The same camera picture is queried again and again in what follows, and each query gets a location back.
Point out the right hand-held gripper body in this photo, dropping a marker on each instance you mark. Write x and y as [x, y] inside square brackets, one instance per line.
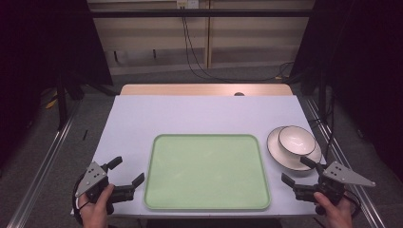
[342, 175]

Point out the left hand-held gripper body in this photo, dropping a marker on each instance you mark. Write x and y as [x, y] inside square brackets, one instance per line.
[92, 177]

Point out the white plate with dark rim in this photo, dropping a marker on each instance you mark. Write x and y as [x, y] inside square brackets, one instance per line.
[282, 158]

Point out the white bowl with dark rim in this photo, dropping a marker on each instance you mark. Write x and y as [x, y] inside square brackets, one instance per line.
[296, 141]

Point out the light green tray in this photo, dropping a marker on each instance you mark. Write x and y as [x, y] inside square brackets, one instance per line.
[206, 172]

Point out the person's left hand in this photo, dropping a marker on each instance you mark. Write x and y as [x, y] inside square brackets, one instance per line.
[95, 213]

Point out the person's right hand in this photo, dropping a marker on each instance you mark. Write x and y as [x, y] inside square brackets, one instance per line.
[339, 217]

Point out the small black floor stick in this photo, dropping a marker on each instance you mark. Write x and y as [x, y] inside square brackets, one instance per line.
[85, 135]

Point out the black metal stand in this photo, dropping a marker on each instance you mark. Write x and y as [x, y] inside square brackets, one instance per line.
[61, 101]
[322, 91]

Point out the white table cover sheet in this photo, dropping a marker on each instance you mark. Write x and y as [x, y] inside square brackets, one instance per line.
[190, 115]

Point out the yellow floor marker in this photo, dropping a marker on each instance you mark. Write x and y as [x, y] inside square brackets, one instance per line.
[51, 102]

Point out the dark curtain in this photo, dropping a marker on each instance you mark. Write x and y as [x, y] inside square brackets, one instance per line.
[41, 63]
[364, 72]

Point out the metal floor rail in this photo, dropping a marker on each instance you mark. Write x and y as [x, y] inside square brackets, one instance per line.
[345, 158]
[41, 177]

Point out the wooden wall post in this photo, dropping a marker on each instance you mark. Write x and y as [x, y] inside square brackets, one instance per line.
[208, 34]

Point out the black horizontal frame bar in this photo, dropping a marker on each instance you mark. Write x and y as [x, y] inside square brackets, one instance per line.
[202, 13]

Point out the white wall socket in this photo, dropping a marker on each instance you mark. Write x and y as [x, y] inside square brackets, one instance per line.
[187, 3]

